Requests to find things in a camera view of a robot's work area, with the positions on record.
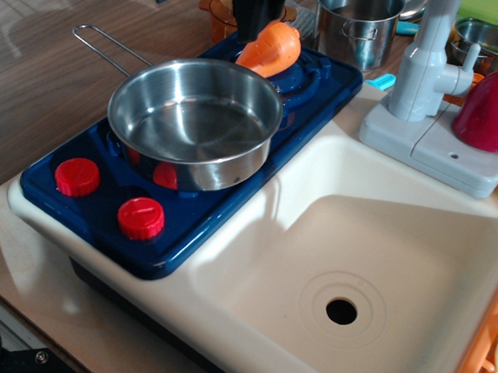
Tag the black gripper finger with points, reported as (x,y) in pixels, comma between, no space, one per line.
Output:
(254,15)

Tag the stainless steel frying pan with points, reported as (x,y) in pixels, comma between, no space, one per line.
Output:
(195,124)

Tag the red stove knob right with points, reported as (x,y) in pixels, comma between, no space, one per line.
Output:
(141,218)

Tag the red stove knob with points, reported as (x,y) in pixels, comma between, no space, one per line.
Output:
(77,177)
(141,218)

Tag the red stove knob left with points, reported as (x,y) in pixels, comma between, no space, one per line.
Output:
(77,177)

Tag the dark blue toy stove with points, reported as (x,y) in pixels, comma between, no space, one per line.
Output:
(313,90)

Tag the cream plastic toy sink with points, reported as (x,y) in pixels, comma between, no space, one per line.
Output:
(346,261)

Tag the orange transparent plastic cup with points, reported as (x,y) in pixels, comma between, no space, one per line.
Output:
(222,21)

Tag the orange plastic toy carrot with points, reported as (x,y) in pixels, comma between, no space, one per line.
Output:
(277,48)

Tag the tall stainless steel pot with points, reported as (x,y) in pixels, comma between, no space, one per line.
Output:
(357,32)

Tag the light blue plastic utensil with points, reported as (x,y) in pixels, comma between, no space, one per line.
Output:
(383,82)

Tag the grey toy faucet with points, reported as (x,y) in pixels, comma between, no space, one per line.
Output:
(413,124)

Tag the small stainless steel pot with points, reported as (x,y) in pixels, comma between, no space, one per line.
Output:
(469,31)

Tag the dark red plastic toy pepper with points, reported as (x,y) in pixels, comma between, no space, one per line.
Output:
(476,123)

